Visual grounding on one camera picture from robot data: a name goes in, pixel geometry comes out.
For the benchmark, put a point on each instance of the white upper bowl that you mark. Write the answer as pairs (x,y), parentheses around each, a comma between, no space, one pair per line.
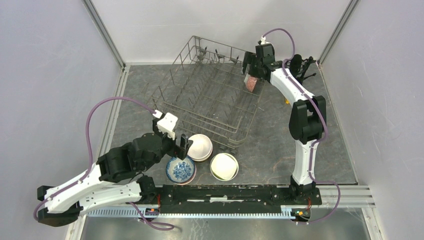
(201,146)

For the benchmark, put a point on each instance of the black microphone on tripod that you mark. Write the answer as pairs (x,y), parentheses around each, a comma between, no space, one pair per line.
(298,67)

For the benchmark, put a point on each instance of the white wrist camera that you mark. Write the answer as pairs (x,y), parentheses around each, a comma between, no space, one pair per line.
(262,41)
(165,123)

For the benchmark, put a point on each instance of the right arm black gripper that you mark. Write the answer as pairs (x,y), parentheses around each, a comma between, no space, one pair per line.
(248,59)

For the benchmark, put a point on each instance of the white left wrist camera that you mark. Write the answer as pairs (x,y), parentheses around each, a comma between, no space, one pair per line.
(165,123)

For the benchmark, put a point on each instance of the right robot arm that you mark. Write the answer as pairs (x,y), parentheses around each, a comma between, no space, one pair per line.
(307,121)

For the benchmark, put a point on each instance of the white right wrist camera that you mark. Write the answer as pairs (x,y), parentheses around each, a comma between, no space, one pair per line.
(262,41)

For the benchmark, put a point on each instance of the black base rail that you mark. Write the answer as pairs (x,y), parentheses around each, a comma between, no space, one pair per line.
(232,199)

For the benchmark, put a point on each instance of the grey wire dish rack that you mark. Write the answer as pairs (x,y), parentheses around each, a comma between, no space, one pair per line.
(205,88)

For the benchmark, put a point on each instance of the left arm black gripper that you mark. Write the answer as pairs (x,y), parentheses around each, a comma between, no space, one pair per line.
(177,151)

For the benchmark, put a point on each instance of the green and white bowl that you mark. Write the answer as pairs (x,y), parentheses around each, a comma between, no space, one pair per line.
(224,167)

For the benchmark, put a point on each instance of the white outer bowl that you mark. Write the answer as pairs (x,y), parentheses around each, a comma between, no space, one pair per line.
(215,177)

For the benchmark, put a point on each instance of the floral brown patterned bowl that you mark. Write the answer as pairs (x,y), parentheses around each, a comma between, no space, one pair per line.
(250,82)

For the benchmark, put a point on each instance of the blue floral bowl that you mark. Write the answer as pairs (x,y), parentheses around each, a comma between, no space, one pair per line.
(178,171)

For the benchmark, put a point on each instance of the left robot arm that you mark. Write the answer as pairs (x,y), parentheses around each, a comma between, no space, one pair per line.
(117,177)

